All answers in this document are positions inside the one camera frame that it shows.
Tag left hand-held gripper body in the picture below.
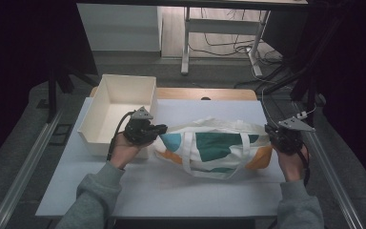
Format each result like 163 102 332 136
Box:
122 106 155 147

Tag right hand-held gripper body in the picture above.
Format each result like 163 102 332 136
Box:
268 116 316 156

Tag white plastic box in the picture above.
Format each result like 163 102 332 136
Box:
77 73 158 159

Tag white tote bag coloured patches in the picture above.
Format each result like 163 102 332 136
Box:
153 116 275 180

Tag person's right hand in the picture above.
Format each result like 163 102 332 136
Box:
274 142 311 183

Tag person's left hand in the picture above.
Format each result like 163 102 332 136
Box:
109 133 151 170

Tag wooden table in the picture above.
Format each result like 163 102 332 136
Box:
90 86 258 102

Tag black stand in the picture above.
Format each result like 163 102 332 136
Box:
46 63 99 123
260 12 347 132

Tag white foam board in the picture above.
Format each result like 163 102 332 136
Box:
35 96 287 220

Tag dark floor plate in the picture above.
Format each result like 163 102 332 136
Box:
49 123 74 147

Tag white cabinet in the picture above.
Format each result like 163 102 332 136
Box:
76 3 163 52

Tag white standing desk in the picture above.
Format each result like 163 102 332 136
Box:
75 0 309 77

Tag left hand-held gripper black cable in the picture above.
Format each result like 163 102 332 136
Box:
106 110 136 161

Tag hand-held gripper black cable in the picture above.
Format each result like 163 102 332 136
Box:
106 110 136 161
298 144 312 187

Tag white power strip cable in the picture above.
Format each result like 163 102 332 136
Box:
251 63 279 127

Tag right hand-held gripper black cable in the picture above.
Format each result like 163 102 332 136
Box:
298 144 312 187

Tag aluminium floor rail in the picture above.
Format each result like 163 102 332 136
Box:
0 106 65 229
294 101 365 229

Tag black floor cable bundle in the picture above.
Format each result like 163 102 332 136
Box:
189 8 284 65

